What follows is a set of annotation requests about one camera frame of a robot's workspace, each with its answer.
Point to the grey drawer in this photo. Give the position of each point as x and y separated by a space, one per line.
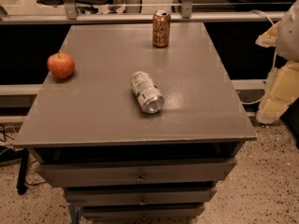
135 173
143 212
135 196

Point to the silver green 7up can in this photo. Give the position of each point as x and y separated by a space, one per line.
148 96

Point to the grey drawer cabinet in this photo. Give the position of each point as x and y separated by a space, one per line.
94 117

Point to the red apple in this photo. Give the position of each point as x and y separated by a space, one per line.
61 65

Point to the top grey drawer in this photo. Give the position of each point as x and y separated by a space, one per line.
135 173

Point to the middle grey drawer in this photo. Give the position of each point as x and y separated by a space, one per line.
135 196

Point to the black stand leg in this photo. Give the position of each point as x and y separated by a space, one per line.
21 187

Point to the brown gold soda can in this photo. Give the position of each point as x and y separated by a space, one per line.
161 28

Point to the bottom grey drawer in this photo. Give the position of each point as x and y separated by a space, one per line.
143 212

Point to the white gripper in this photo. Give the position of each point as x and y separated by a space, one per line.
289 37

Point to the grey metal railing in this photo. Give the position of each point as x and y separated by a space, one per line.
134 11

